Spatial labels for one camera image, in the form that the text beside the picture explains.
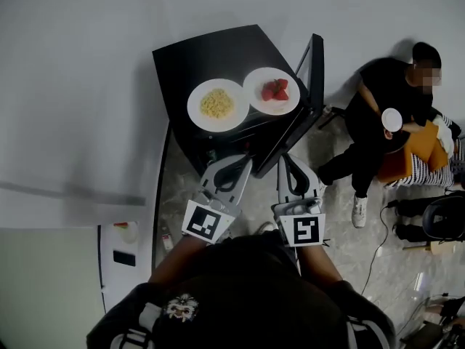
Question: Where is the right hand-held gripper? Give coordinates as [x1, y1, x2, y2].
[272, 153, 327, 249]

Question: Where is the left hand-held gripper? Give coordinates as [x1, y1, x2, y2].
[181, 154, 254, 245]

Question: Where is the white round plate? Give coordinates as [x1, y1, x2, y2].
[242, 66, 302, 117]
[186, 78, 251, 134]

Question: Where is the red fruit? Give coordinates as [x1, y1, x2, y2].
[260, 78, 291, 103]

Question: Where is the black microwave oven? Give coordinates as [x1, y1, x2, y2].
[151, 23, 326, 180]

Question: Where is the person's right forearm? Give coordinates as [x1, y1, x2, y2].
[296, 244, 344, 287]

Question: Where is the person's left forearm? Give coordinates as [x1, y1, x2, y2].
[147, 233, 209, 286]

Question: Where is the person's right white shoe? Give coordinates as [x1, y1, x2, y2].
[255, 221, 279, 236]

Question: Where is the person's white shoe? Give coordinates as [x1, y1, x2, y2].
[351, 193, 369, 229]
[255, 221, 279, 236]

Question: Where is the clear bottle with red label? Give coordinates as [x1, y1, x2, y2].
[160, 225, 175, 251]

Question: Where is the clear cup with red lid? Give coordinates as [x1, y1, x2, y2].
[113, 221, 140, 246]

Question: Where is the small white plate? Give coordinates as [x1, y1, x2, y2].
[381, 107, 404, 132]

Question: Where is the black phone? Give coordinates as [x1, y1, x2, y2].
[112, 249, 137, 268]

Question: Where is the orange cushion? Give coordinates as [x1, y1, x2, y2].
[376, 119, 450, 183]

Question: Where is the black and white striped fabric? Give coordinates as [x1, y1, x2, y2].
[384, 147, 465, 190]

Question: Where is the white cloth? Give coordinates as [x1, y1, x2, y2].
[431, 116, 456, 156]

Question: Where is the black floor cable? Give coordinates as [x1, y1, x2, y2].
[360, 200, 400, 296]

